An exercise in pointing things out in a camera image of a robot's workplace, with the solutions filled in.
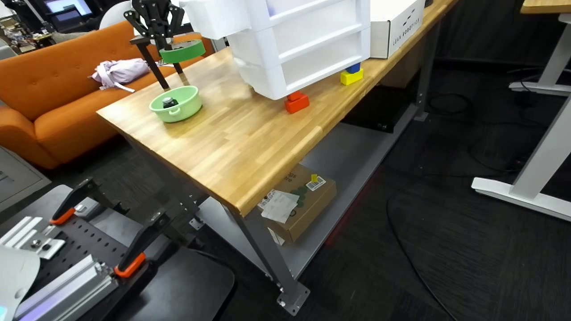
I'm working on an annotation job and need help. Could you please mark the white-legged wooden desk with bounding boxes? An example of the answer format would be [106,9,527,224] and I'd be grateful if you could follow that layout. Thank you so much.
[469,0,571,224]

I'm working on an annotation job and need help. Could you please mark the white curved cover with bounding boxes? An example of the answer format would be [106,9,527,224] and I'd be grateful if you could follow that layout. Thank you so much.
[0,244,42,321]

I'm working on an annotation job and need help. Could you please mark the white metal bracket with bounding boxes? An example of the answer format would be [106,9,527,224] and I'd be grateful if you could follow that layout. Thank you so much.
[0,215,65,262]

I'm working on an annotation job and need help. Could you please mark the orange sofa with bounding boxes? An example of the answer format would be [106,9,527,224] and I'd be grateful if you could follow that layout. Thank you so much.
[0,19,215,171]

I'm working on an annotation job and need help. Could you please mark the dark wooden stand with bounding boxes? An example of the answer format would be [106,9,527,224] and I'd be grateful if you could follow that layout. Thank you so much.
[126,34,190,92]

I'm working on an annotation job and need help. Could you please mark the white paper sheet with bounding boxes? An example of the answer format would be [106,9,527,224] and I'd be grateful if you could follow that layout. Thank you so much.
[258,187,301,226]

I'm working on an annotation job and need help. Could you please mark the dark grey side platform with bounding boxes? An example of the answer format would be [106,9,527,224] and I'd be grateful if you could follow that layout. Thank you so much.
[0,148,237,321]

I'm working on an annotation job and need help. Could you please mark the computer monitor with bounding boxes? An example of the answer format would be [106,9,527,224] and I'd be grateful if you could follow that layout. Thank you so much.
[40,0,99,23]

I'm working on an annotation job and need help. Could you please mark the yellow toy block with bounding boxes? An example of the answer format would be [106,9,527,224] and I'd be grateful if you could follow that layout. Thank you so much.
[338,67,365,87]

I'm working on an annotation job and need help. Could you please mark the green masking tape roll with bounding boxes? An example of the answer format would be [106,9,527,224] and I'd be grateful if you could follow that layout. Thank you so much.
[158,39,206,66]

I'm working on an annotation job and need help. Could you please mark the black perforated breadboard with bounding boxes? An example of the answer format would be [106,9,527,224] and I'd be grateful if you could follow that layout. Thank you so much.
[23,201,162,299]

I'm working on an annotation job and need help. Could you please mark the black can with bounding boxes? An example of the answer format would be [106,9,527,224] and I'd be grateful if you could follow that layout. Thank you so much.
[160,94,181,112]

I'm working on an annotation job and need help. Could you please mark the black clamp with orange handle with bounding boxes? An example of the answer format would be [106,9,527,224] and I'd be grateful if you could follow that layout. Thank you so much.
[47,176,112,228]
[112,210,172,281]

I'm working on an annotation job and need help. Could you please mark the white cardboard box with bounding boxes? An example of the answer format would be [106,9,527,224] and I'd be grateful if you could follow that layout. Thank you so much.
[369,0,426,60]

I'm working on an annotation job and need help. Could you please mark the aluminium profile bar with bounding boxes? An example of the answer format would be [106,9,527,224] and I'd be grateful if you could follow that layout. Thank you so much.
[14,253,121,321]

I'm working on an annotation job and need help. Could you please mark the white plastic open drawer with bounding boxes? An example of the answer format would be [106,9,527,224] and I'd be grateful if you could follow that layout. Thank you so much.
[176,0,254,41]

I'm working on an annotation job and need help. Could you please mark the white plastic drawer cabinet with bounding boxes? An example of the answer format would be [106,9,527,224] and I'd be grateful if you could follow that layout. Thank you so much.
[228,0,372,101]

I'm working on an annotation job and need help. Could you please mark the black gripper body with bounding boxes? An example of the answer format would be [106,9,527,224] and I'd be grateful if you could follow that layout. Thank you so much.
[130,0,185,28]

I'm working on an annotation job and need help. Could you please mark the labelled brown cardboard box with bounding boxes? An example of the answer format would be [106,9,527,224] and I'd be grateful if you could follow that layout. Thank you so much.
[256,166,338,244]

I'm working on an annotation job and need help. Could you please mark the grey metal table frame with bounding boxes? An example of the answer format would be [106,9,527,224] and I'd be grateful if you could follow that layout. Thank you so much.
[171,23,444,317]

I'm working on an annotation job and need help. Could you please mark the black box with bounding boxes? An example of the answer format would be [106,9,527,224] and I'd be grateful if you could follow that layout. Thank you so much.
[340,82,417,133]

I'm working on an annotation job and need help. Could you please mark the red toy block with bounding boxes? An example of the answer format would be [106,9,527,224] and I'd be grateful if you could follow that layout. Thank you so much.
[283,89,312,116]

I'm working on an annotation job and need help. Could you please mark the light green plastic bowl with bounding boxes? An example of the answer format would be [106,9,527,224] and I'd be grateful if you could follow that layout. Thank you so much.
[147,84,205,125]

